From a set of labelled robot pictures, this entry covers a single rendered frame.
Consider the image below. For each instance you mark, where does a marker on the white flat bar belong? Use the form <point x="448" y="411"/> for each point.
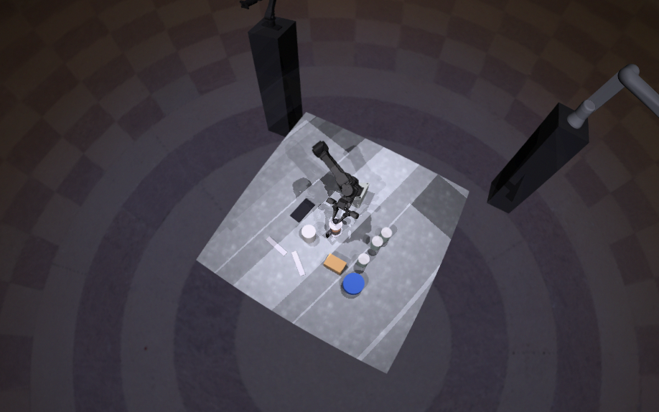
<point x="298" y="263"/>
<point x="276" y="246"/>

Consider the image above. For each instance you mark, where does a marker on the tan rectangular block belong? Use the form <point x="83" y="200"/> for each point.
<point x="334" y="263"/>

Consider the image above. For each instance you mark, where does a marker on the blue cylinder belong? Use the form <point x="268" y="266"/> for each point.
<point x="353" y="283"/>

